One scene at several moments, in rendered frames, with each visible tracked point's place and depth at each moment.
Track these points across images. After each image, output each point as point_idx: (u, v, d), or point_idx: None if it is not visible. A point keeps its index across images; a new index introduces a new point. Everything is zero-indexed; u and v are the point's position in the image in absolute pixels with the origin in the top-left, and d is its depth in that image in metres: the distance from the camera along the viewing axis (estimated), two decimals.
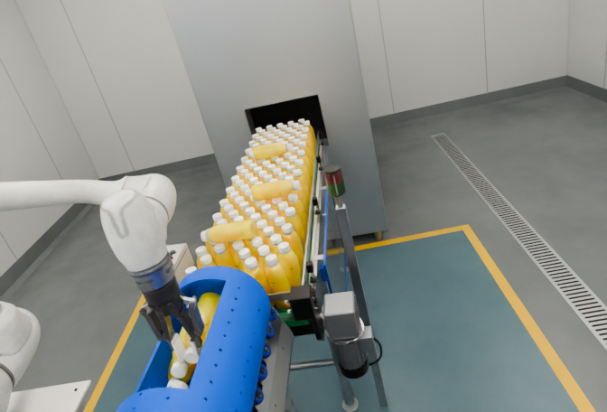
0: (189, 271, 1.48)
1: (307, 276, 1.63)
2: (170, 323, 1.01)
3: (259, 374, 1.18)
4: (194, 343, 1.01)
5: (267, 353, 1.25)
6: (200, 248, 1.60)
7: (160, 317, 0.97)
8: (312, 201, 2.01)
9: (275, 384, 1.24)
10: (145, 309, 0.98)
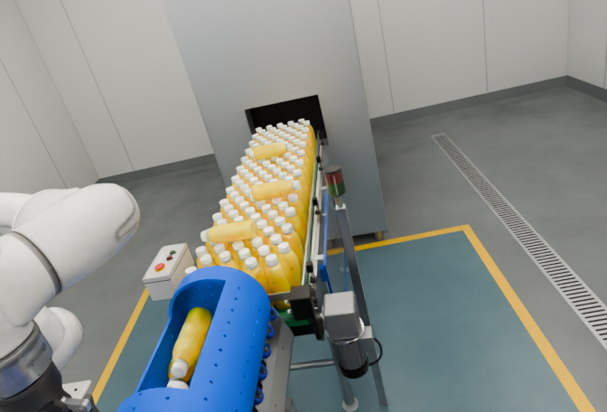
0: (189, 271, 1.48)
1: (307, 276, 1.63)
2: None
3: (259, 374, 1.18)
4: None
5: (267, 353, 1.25)
6: (200, 248, 1.60)
7: None
8: (312, 201, 2.01)
9: (275, 384, 1.24)
10: None
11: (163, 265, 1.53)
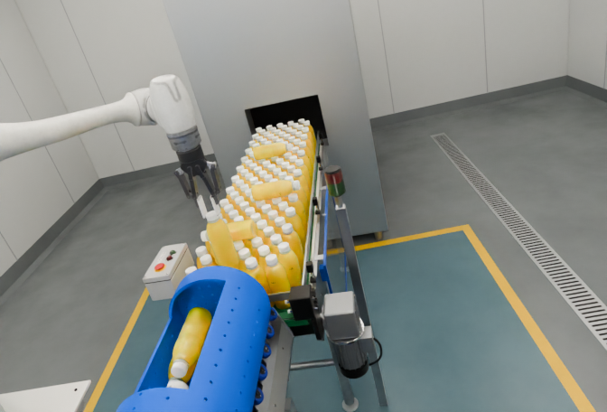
0: (189, 271, 1.48)
1: (307, 276, 1.63)
2: (196, 184, 1.35)
3: (259, 374, 1.18)
4: (214, 201, 1.35)
5: (267, 353, 1.25)
6: (200, 248, 1.60)
7: (189, 176, 1.31)
8: (312, 201, 2.01)
9: (275, 384, 1.24)
10: (178, 172, 1.32)
11: (163, 265, 1.53)
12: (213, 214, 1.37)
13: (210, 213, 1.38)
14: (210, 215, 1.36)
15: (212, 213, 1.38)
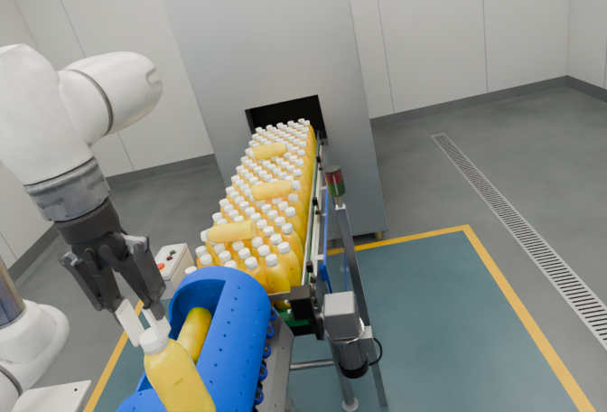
0: (189, 271, 1.48)
1: (307, 276, 1.63)
2: (112, 281, 0.64)
3: (259, 374, 1.18)
4: (151, 313, 0.64)
5: (267, 353, 1.25)
6: (200, 248, 1.60)
7: (91, 270, 0.61)
8: (312, 201, 2.01)
9: (275, 384, 1.24)
10: (70, 258, 0.62)
11: (163, 265, 1.53)
12: (232, 266, 1.45)
13: (228, 264, 1.46)
14: (229, 266, 1.45)
15: (231, 264, 1.46)
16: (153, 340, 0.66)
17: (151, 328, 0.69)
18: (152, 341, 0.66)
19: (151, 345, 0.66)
